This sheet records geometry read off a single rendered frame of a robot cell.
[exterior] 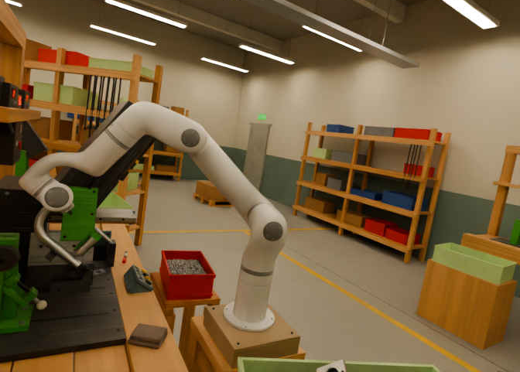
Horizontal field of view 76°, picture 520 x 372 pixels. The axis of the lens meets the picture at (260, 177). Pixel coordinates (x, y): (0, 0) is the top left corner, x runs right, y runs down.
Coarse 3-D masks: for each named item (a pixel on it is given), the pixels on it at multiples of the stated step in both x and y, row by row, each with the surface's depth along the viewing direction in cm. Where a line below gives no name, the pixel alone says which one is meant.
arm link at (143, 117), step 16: (128, 112) 100; (144, 112) 100; (160, 112) 101; (112, 128) 100; (128, 128) 100; (144, 128) 102; (160, 128) 100; (176, 128) 97; (192, 128) 97; (128, 144) 102; (176, 144) 98; (192, 144) 97
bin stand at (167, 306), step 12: (156, 276) 170; (156, 288) 160; (168, 300) 148; (180, 300) 150; (192, 300) 151; (204, 300) 153; (216, 300) 156; (168, 312) 146; (192, 312) 183; (168, 324) 147; (180, 336) 186; (180, 348) 184
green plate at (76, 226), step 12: (84, 192) 131; (96, 192) 134; (84, 204) 131; (96, 204) 133; (72, 216) 129; (84, 216) 131; (72, 228) 128; (84, 228) 130; (60, 240) 126; (72, 240) 128
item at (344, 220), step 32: (352, 128) 703; (384, 128) 599; (416, 128) 545; (320, 160) 716; (352, 160) 649; (352, 192) 648; (384, 192) 590; (352, 224) 648; (384, 224) 585; (416, 224) 535
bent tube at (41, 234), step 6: (42, 210) 121; (48, 210) 122; (36, 216) 120; (42, 216) 121; (36, 222) 120; (42, 222) 121; (36, 228) 120; (42, 228) 121; (36, 234) 120; (42, 234) 120; (42, 240) 120; (48, 240) 121; (48, 246) 121; (54, 246) 122; (60, 246) 123; (54, 252) 122; (60, 252) 122; (66, 252) 124; (66, 258) 123; (72, 258) 124; (72, 264) 124; (78, 264) 125
